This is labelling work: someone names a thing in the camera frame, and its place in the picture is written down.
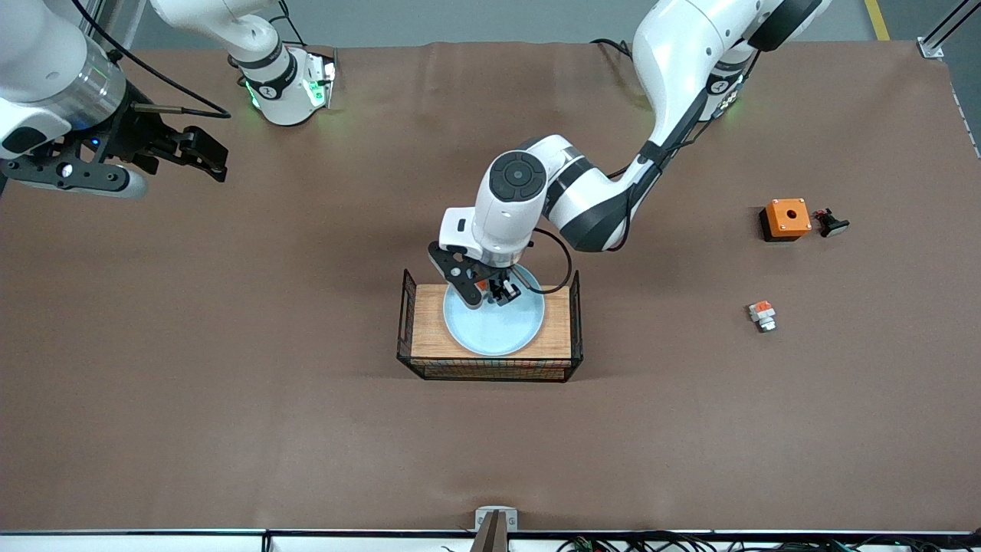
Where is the black wire basket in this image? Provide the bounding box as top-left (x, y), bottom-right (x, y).
top-left (396, 268), bottom-right (585, 383)

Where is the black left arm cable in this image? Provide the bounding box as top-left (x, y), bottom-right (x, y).
top-left (510, 46), bottom-right (760, 297)

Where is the grey metal bracket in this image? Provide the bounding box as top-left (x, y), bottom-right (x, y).
top-left (474, 506), bottom-right (519, 532)

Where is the light blue round plate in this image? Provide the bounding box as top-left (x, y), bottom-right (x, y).
top-left (443, 262), bottom-right (546, 357)

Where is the aluminium frame profile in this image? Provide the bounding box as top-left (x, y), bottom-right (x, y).
top-left (917, 0), bottom-right (981, 61)
top-left (77, 0), bottom-right (127, 51)

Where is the black push button head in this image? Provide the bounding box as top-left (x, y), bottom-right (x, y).
top-left (812, 207), bottom-right (851, 238)

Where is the black wire rack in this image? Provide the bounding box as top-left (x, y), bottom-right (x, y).
top-left (411, 284), bottom-right (573, 360)

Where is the black cable bundle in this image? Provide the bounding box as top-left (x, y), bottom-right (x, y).
top-left (441, 531), bottom-right (981, 552)

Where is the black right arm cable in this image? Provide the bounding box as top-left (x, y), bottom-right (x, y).
top-left (71, 0), bottom-right (232, 120)

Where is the grey camera post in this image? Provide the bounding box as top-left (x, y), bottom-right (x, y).
top-left (469, 511), bottom-right (510, 552)

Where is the brown table cover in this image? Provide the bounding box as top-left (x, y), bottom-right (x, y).
top-left (0, 38), bottom-right (981, 534)

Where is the orange button enclosure box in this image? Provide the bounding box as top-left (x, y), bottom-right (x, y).
top-left (759, 198), bottom-right (812, 243)

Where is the white table edge rail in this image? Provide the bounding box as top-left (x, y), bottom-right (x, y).
top-left (0, 529), bottom-right (981, 552)

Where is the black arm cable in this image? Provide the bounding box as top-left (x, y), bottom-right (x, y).
top-left (510, 46), bottom-right (760, 297)
top-left (71, 0), bottom-right (232, 120)

